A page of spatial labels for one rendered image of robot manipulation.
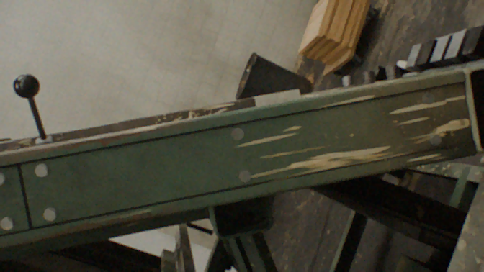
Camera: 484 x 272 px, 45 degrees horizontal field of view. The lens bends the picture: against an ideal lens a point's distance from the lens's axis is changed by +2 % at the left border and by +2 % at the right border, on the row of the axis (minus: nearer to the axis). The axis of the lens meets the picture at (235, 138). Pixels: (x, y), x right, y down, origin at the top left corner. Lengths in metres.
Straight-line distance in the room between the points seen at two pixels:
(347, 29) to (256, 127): 3.81
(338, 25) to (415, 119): 3.72
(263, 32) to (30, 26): 2.59
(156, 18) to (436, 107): 6.18
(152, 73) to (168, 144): 5.98
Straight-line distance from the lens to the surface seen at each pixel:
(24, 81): 0.93
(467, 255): 0.87
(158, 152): 0.70
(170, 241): 5.09
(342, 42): 4.46
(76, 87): 6.65
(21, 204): 0.73
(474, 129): 0.80
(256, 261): 0.84
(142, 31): 6.80
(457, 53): 1.19
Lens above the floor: 1.23
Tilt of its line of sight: 7 degrees down
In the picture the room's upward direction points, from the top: 70 degrees counter-clockwise
